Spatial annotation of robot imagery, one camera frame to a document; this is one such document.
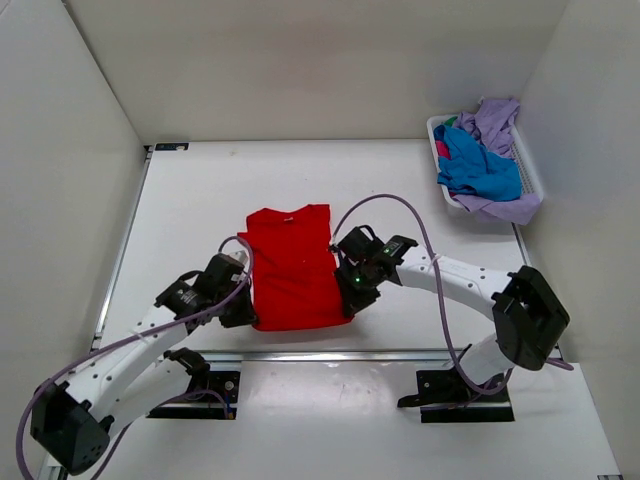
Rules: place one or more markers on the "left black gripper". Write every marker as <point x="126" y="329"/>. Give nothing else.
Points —
<point x="245" y="314"/>

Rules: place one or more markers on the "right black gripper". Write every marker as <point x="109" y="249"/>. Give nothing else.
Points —
<point x="353" y="302"/>

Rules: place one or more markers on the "red t shirt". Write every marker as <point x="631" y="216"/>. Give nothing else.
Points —
<point x="293" y="278"/>

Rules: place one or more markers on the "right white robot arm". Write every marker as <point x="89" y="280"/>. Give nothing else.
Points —
<point x="527" y="315"/>

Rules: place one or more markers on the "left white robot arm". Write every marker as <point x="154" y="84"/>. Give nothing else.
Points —
<point x="76" y="416"/>

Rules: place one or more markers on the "pink garment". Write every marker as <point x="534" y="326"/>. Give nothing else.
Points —
<point x="442" y="150"/>

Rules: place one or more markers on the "blue t shirt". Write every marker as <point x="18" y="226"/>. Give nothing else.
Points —
<point x="471" y="169"/>

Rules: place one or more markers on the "green garment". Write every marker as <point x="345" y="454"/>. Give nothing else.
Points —
<point x="450" y="120"/>

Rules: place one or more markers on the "white plastic basket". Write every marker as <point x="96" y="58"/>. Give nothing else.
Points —
<point x="519" y="153"/>

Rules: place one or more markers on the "lavender t shirt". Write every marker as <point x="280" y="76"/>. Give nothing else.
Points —
<point x="491" y="126"/>

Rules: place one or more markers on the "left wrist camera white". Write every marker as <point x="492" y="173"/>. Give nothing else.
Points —
<point x="241" y="256"/>

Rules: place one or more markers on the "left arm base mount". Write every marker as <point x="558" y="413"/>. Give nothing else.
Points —
<point x="210" y="395"/>

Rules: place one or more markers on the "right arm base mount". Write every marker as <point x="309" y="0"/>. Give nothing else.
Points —
<point x="442" y="397"/>

